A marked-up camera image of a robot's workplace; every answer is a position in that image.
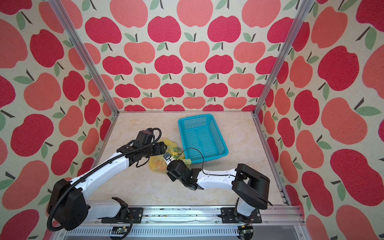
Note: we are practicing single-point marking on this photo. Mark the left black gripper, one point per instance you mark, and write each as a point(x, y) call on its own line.
point(159, 145)

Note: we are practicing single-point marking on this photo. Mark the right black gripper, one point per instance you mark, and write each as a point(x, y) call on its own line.
point(171, 177)

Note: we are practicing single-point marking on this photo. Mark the yellow plastic bag with fruit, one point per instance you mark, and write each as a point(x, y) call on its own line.
point(158, 164)

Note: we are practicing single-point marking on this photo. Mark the turquoise plastic basket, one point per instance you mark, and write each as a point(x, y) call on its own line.
point(202, 139)

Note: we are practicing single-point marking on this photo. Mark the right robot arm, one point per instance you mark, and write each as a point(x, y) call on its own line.
point(251, 186)

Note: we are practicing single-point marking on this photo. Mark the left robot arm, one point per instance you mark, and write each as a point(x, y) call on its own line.
point(69, 206)

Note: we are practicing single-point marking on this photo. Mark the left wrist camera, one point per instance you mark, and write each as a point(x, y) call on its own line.
point(143, 139)

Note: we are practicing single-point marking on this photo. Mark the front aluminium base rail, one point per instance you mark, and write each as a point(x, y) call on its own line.
point(194, 223)

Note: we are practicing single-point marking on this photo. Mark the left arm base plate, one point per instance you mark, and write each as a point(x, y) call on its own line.
point(132, 215)

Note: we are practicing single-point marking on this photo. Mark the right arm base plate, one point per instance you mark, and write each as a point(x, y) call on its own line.
point(230, 215)

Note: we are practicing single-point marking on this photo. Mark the left aluminium frame post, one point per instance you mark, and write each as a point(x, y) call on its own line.
point(71, 31)

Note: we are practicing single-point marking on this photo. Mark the aluminium frame post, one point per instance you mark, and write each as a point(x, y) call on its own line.
point(301, 15)
point(71, 31)

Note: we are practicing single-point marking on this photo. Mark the right aluminium frame post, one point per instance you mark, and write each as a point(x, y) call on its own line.
point(301, 15)

